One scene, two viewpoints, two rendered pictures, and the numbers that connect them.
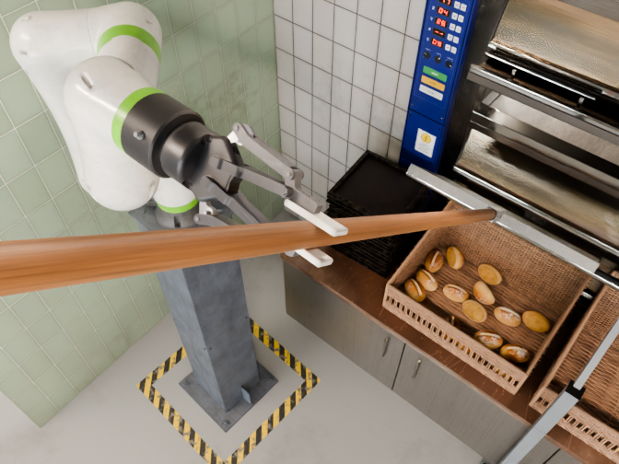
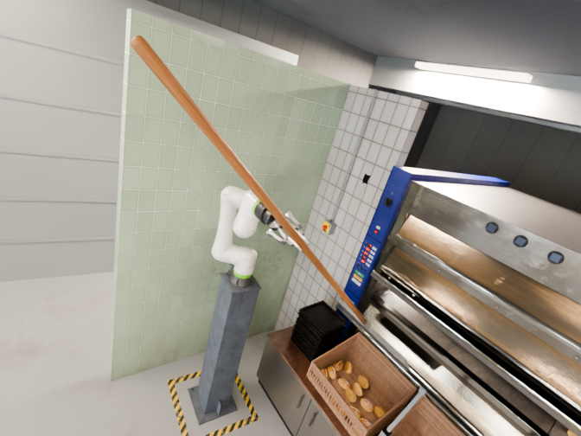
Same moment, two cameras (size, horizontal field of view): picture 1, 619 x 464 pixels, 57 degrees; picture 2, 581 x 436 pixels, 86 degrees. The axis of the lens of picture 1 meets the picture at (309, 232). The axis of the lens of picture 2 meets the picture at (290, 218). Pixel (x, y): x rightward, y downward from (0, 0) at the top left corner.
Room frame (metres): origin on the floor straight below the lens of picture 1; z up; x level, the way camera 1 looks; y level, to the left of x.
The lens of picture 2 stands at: (-0.67, -0.11, 2.45)
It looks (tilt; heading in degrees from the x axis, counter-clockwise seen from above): 22 degrees down; 9
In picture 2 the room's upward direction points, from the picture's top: 16 degrees clockwise
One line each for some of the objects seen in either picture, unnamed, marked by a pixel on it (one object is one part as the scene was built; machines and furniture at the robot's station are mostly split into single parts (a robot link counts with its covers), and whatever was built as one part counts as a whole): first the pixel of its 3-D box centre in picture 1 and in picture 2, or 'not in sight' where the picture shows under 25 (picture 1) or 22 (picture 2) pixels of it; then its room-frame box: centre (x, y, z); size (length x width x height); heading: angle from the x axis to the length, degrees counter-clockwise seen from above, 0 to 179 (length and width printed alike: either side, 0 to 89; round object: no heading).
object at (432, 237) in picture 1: (485, 284); (359, 381); (1.11, -0.63, 0.72); 0.56 x 0.49 x 0.28; 50
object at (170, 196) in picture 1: (167, 173); (243, 260); (1.05, 0.38, 1.36); 0.16 x 0.13 x 0.19; 101
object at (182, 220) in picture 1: (168, 193); (238, 272); (1.09, 0.41, 1.23); 0.26 x 0.15 x 0.06; 47
